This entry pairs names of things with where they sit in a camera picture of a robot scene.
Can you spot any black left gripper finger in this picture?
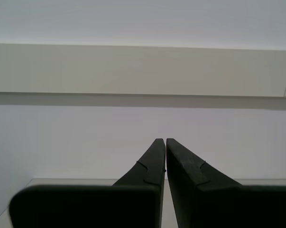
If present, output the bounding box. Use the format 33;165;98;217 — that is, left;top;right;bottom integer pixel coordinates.
9;138;166;228
166;138;286;228

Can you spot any cream horizontal wall panel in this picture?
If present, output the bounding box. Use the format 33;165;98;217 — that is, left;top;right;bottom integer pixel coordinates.
0;43;286;98

